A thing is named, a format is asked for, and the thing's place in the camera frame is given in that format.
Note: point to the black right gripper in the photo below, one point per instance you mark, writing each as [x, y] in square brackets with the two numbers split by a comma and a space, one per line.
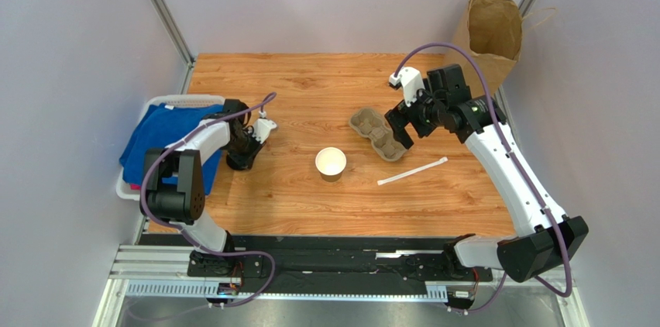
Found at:
[408, 118]

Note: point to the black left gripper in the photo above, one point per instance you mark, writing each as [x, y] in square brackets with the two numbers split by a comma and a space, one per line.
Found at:
[256, 146]

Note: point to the black plastic cup lid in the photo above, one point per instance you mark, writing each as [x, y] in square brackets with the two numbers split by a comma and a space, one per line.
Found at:
[239, 161]

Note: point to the brown paper coffee cup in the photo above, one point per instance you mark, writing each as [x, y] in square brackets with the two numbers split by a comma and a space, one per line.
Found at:
[330, 162]

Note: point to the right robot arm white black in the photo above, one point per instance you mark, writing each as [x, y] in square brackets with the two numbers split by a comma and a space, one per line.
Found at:
[541, 226]

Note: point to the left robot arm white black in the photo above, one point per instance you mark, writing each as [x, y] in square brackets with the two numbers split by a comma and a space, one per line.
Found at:
[172, 192]

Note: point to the grey pulp cup carrier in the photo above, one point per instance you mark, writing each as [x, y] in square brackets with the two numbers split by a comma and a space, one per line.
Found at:
[371, 125]

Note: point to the white paper wrapped straw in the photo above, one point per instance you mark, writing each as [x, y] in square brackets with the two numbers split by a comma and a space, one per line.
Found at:
[412, 171]

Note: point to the blue folded cloth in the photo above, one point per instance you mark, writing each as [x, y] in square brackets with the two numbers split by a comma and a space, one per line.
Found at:
[161, 126]

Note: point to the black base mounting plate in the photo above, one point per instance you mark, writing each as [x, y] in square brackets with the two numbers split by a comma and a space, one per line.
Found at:
[341, 266]

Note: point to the brown paper bag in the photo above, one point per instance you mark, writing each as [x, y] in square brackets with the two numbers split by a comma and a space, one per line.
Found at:
[492, 32]

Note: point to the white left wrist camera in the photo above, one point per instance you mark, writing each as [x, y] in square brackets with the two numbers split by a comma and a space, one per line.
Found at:
[262, 128]

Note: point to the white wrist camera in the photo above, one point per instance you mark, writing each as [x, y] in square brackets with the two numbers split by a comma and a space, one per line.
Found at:
[410, 81]
[262, 128]

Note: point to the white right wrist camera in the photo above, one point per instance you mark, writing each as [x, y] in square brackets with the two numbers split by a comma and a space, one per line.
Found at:
[410, 81]

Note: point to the aluminium frame rail front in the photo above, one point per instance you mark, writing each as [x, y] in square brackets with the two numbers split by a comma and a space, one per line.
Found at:
[146, 286]

